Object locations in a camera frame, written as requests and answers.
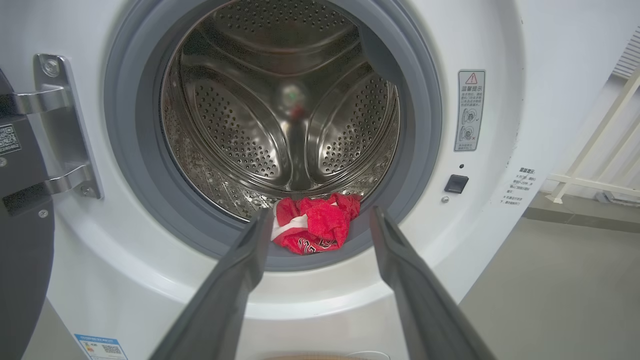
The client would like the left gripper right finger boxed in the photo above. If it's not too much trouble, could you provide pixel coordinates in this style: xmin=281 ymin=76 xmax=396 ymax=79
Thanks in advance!
xmin=371 ymin=205 xmax=496 ymax=360

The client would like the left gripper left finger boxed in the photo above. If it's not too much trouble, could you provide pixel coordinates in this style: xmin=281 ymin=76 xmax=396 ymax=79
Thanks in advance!
xmin=150 ymin=209 xmax=275 ymax=360

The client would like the red garment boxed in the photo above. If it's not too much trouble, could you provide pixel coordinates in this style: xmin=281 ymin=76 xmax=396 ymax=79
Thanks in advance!
xmin=271 ymin=192 xmax=363 ymax=256

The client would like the dark washing machine door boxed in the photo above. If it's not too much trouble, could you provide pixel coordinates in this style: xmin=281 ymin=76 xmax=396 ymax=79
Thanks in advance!
xmin=0 ymin=67 xmax=56 ymax=360

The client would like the white front-load washing machine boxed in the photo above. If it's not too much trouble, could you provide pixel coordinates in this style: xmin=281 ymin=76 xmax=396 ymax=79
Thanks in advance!
xmin=0 ymin=0 xmax=618 ymax=360

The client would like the black door lock slot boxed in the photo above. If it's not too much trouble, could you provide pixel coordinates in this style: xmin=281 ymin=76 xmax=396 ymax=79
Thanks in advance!
xmin=444 ymin=174 xmax=470 ymax=195

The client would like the grey rubber door gasket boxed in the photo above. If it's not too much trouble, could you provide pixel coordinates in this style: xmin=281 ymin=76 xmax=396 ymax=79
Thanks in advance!
xmin=102 ymin=0 xmax=443 ymax=273

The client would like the silver door hinge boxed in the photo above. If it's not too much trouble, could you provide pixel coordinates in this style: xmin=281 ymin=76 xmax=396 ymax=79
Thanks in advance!
xmin=12 ymin=53 xmax=104 ymax=201

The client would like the blue energy label sticker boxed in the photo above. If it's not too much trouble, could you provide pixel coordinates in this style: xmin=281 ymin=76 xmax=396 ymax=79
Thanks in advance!
xmin=74 ymin=333 xmax=129 ymax=360

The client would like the black text label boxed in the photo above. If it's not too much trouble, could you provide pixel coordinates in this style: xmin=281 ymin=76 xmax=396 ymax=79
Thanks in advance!
xmin=502 ymin=166 xmax=538 ymax=207

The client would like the steel perforated drum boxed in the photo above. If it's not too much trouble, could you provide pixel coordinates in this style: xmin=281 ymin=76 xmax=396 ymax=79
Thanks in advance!
xmin=160 ymin=0 xmax=401 ymax=223

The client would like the grey warning sticker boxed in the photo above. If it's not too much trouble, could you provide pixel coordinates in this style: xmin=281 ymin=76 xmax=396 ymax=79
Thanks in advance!
xmin=453 ymin=69 xmax=487 ymax=153

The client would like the white railing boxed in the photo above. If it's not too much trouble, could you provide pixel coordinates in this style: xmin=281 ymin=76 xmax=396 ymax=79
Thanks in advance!
xmin=545 ymin=65 xmax=640 ymax=206

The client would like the QR code sticker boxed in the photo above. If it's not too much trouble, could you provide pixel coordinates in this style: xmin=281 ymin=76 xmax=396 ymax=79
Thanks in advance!
xmin=0 ymin=123 xmax=23 ymax=156

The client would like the white louvred blind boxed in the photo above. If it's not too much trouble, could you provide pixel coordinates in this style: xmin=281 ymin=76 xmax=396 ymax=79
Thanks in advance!
xmin=611 ymin=27 xmax=640 ymax=81

